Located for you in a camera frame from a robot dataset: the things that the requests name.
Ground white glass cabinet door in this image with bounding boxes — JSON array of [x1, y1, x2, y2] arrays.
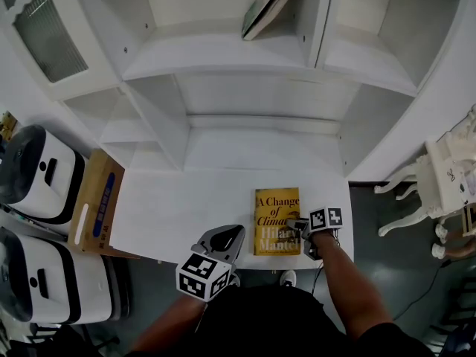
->
[[0, 0, 120, 102]]

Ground person's black clothing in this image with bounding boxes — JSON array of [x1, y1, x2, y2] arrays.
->
[[125, 284, 437, 357]]

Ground yellow book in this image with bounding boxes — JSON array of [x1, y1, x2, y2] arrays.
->
[[253, 187, 301, 257]]

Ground person's right forearm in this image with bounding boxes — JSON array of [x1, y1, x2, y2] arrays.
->
[[310, 230, 395, 342]]

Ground white and black robot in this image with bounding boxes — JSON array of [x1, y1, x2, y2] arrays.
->
[[0, 124, 87, 234], [0, 226, 132, 326]]

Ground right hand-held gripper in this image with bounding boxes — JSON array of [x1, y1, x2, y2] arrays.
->
[[285, 206, 344, 262]]

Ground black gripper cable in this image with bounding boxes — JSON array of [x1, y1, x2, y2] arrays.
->
[[310, 265, 325, 297]]

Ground black chair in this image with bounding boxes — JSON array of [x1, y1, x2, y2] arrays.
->
[[429, 273, 476, 357]]

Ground person's left forearm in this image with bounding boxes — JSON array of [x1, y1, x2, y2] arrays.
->
[[129, 294, 208, 353]]

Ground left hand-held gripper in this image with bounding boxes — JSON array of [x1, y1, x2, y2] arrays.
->
[[175, 224, 246, 303]]

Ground green book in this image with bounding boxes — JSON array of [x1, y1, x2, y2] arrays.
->
[[241, 0, 304, 42]]

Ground black floor cable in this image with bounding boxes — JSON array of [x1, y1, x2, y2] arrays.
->
[[393, 258, 453, 321]]

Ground person's right white shoe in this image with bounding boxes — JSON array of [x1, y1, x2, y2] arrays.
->
[[279, 269, 298, 288]]

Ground white shelf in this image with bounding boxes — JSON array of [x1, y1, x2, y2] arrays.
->
[[0, 0, 476, 271]]

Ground brown cardboard box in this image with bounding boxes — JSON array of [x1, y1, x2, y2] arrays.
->
[[67, 148, 141, 260]]

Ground white ornate table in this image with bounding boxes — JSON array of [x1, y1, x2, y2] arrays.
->
[[373, 103, 476, 238]]

